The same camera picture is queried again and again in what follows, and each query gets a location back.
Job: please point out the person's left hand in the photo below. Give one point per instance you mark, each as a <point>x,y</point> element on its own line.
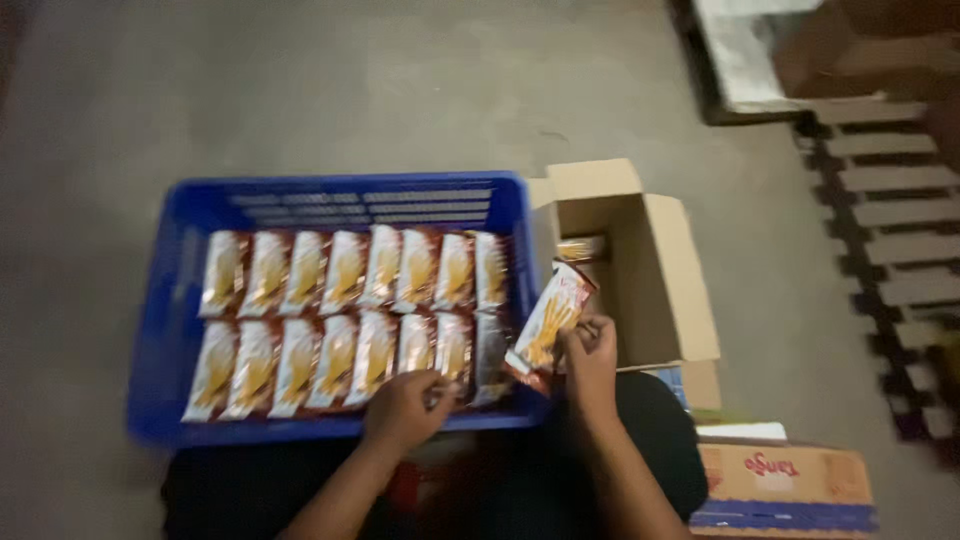
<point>405,412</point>

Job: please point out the person's right hand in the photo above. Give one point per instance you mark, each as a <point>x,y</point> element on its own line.
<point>591,371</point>

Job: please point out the person's right fingers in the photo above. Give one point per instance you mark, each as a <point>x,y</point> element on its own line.
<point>592,331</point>

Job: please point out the person's left fingers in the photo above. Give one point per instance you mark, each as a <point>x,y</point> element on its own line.
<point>441,388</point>

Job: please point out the red white snack packet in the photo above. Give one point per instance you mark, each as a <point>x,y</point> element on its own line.
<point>550,319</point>

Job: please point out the open brown cardboard box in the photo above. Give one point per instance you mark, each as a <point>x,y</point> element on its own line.
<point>660,285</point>

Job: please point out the snack packets inside cardboard box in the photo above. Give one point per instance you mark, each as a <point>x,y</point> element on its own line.
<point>581,248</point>

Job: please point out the person's black clothing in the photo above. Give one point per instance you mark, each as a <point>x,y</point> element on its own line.
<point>487,495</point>

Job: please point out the rows of snack packets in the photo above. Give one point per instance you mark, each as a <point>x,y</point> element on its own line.
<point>337,322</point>

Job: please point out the white paper sheet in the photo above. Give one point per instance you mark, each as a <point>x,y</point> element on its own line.
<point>742,431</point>

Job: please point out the printed orange closed carton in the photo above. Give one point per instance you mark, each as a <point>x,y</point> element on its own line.
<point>784,487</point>

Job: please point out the blue plastic crate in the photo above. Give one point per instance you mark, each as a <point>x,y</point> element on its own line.
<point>165,352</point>

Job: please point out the white slab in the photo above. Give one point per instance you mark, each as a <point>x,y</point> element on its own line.
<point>739,64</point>

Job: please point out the wooden slatted pallet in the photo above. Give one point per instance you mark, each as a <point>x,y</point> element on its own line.
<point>896,247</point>

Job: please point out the stack of brown cartons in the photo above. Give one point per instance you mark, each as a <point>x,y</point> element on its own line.
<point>877,45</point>

